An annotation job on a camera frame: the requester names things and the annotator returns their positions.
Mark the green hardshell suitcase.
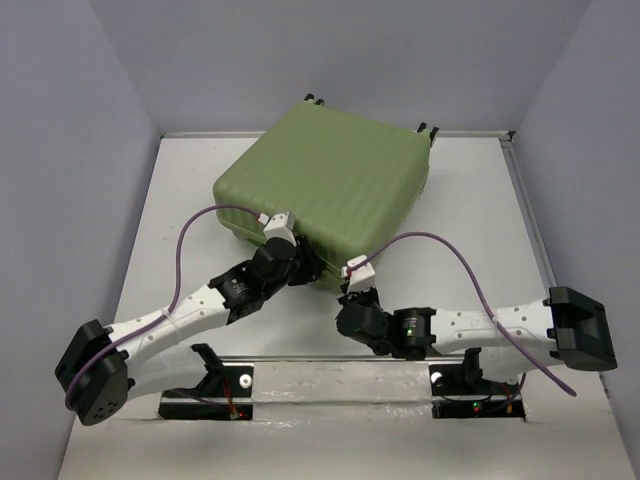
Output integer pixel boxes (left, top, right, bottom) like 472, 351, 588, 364
212, 95, 438, 291

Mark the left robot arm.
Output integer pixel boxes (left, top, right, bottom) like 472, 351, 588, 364
54, 236, 326, 426

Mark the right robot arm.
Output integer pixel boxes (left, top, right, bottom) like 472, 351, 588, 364
336, 287, 618, 392

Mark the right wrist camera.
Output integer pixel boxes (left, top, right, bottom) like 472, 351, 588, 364
341, 255, 375, 294

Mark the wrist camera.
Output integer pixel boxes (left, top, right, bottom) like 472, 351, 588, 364
341, 255, 375, 294
257, 211, 297, 246

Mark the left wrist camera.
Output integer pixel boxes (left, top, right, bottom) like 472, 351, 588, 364
257, 211, 297, 246

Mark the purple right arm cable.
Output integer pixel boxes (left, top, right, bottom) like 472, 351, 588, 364
344, 230, 579, 397

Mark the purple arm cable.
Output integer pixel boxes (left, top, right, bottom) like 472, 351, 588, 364
64, 204, 269, 409
344, 230, 579, 397

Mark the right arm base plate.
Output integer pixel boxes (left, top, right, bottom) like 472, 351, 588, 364
430, 364, 526, 420

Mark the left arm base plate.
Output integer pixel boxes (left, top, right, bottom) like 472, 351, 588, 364
158, 363, 254, 421

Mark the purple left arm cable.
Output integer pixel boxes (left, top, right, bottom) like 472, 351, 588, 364
64, 204, 269, 409

